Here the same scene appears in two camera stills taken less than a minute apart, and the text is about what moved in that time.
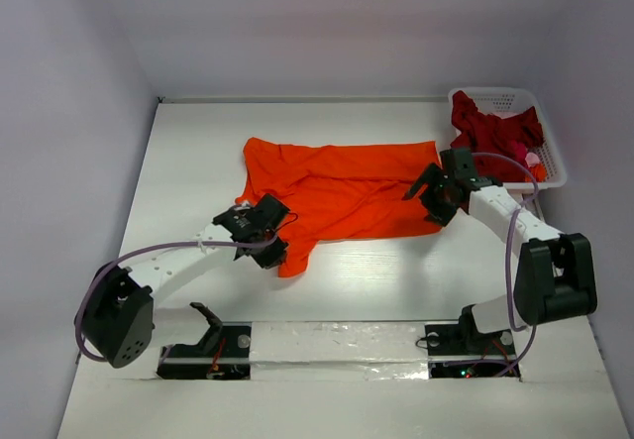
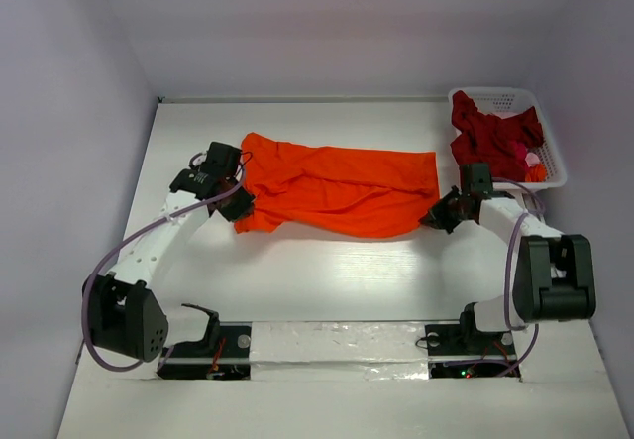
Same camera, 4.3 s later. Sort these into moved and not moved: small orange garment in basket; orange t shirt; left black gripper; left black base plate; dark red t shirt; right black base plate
Moved: orange t shirt; left black gripper
Not moved: right black base plate; dark red t shirt; small orange garment in basket; left black base plate
